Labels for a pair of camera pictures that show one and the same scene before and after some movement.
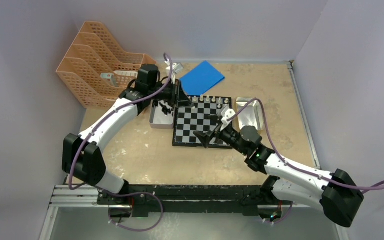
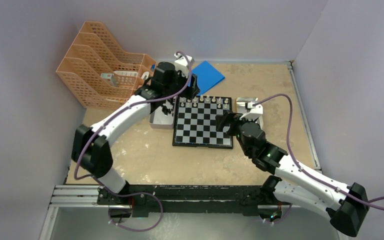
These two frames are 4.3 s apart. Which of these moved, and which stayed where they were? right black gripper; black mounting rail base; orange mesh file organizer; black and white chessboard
Moved: right black gripper
Stayed: black mounting rail base; black and white chessboard; orange mesh file organizer
